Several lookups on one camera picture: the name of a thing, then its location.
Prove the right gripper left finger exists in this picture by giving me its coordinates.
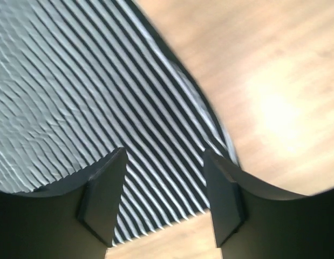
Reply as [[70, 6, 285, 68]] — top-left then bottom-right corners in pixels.
[[0, 148, 128, 258]]

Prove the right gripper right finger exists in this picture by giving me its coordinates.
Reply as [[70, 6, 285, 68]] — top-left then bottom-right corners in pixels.
[[203, 149, 334, 258]]

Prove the black white striped tank top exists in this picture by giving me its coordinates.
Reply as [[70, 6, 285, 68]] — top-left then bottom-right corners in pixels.
[[0, 1, 238, 245]]

